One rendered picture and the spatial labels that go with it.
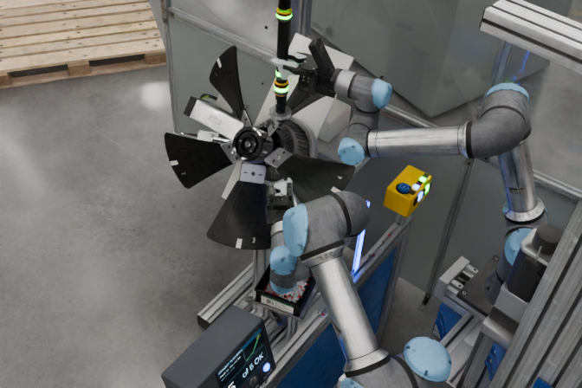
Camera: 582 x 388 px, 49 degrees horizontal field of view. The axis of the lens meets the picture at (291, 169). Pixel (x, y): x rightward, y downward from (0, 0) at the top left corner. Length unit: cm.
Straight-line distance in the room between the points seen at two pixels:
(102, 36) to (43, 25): 47
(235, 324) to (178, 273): 173
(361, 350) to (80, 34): 383
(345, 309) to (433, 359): 24
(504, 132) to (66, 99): 340
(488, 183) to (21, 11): 382
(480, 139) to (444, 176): 111
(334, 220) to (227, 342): 39
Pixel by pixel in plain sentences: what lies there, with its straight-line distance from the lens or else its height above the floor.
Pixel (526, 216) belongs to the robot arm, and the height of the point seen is 128.
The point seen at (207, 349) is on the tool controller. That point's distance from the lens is 162.
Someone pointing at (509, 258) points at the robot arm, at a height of 123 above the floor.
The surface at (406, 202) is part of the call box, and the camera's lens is 226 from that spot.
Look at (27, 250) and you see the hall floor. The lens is 363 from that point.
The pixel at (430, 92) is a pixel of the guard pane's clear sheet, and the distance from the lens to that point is 262.
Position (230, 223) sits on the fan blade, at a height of 100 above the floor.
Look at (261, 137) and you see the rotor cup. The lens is 213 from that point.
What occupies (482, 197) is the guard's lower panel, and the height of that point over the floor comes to 79.
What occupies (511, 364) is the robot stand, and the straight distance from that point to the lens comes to 169.
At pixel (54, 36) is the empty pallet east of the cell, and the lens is 499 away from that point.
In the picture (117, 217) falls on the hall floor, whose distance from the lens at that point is 367.
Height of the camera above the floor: 261
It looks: 42 degrees down
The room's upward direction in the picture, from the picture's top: 3 degrees clockwise
